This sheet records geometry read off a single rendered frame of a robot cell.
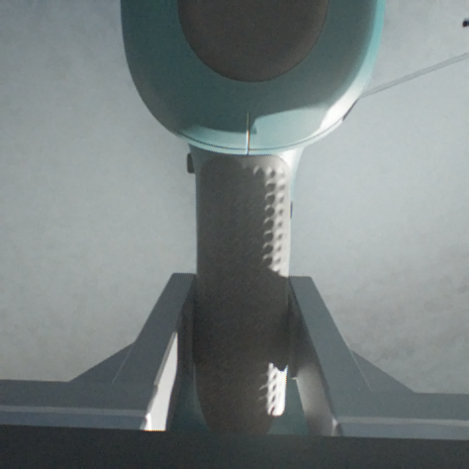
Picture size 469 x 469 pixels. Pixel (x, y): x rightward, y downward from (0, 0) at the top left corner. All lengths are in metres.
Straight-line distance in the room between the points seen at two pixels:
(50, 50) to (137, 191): 0.12
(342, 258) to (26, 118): 0.28
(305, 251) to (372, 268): 0.06
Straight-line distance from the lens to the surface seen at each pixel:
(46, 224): 0.33
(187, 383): 0.17
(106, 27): 0.31
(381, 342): 0.35
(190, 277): 0.16
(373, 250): 0.31
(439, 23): 0.33
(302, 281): 0.16
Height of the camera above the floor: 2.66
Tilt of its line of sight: 13 degrees up
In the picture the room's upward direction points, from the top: 159 degrees clockwise
